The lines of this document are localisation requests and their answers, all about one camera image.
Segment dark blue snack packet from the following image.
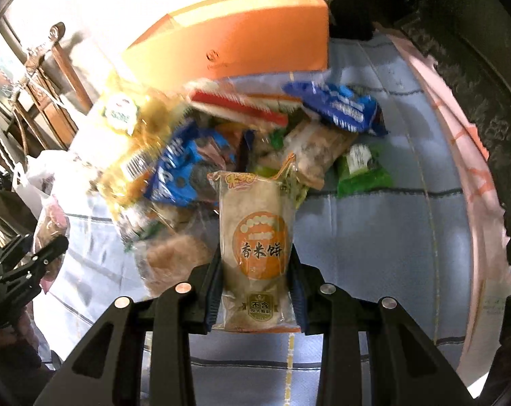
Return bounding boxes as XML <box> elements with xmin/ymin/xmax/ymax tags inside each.
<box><xmin>282</xmin><ymin>81</ymin><xmax>388</xmax><ymax>137</ymax></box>

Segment orange cardboard box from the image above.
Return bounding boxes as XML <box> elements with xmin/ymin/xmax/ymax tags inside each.
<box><xmin>122</xmin><ymin>0</ymin><xmax>329</xmax><ymax>90</ymax></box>

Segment dark carved wooden bench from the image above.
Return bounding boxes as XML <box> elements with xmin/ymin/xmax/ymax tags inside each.
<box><xmin>328</xmin><ymin>0</ymin><xmax>511</xmax><ymax>406</ymax></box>

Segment green snack packet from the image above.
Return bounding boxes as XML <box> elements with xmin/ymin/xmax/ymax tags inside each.
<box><xmin>336</xmin><ymin>143</ymin><xmax>393</xmax><ymax>198</ymax></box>

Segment rice cracker packet orange label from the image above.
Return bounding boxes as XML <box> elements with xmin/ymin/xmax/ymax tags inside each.
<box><xmin>209</xmin><ymin>172</ymin><xmax>298</xmax><ymax>333</ymax></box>

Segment blue cookie packet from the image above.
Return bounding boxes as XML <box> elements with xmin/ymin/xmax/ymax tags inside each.
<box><xmin>143</xmin><ymin>119</ymin><xmax>236</xmax><ymax>207</ymax></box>

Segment pink floral cloth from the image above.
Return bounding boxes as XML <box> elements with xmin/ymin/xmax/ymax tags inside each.
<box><xmin>389</xmin><ymin>35</ymin><xmax>511</xmax><ymax>386</ymax></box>

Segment clear round bread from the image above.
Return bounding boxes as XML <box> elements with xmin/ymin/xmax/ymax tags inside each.
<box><xmin>131</xmin><ymin>218</ymin><xmax>219</xmax><ymax>298</ymax></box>

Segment yellow snack packet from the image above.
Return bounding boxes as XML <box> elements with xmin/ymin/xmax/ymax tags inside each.
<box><xmin>98</xmin><ymin>90</ymin><xmax>187</xmax><ymax>222</ymax></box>

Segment blue checked tablecloth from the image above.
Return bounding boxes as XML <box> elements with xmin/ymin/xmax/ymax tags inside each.
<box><xmin>34</xmin><ymin>33</ymin><xmax>472</xmax><ymax>405</ymax></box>

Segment brown carved wooden chair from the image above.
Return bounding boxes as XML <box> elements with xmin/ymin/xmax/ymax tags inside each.
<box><xmin>10</xmin><ymin>22</ymin><xmax>93</xmax><ymax>150</ymax></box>

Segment red white striped packet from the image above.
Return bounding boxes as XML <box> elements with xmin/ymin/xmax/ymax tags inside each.
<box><xmin>187</xmin><ymin>89</ymin><xmax>302</xmax><ymax>131</ymax></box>

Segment brown biscuit clear packet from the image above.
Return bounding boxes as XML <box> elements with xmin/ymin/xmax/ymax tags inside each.
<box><xmin>279</xmin><ymin>119</ymin><xmax>358</xmax><ymax>191</ymax></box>

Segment white plastic bag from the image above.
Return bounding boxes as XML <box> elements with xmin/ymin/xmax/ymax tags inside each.
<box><xmin>13</xmin><ymin>150</ymin><xmax>72</xmax><ymax>219</ymax></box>

